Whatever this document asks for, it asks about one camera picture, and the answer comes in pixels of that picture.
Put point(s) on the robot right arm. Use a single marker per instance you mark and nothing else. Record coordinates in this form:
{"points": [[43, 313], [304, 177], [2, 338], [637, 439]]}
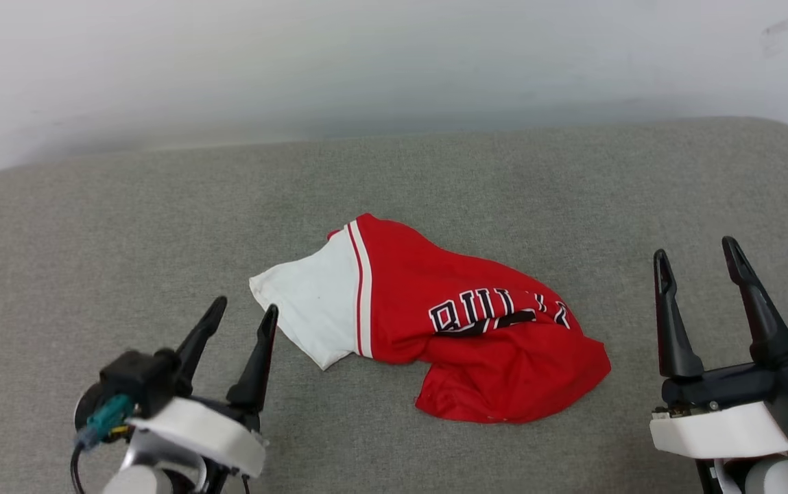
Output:
{"points": [[784, 477]]}

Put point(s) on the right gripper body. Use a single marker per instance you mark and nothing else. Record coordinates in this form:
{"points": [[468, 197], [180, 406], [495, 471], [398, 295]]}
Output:
{"points": [[723, 425]]}

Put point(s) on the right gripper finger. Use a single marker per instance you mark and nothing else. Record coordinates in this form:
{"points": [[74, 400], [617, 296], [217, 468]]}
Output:
{"points": [[675, 329], [764, 322]]}

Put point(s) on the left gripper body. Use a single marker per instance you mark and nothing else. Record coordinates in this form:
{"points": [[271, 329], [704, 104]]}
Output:
{"points": [[208, 429]]}

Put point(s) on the red and white basketball jersey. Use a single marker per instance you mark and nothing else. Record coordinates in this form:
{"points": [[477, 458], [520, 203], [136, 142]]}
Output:
{"points": [[435, 274]]}

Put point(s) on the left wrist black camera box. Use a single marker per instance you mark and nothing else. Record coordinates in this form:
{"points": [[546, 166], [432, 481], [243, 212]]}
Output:
{"points": [[136, 377]]}

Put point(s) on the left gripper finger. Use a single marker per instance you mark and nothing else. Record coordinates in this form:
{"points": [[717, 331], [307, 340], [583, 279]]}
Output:
{"points": [[201, 339], [256, 370]]}

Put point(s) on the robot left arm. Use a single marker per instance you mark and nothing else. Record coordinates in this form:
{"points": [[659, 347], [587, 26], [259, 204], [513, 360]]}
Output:
{"points": [[140, 480]]}

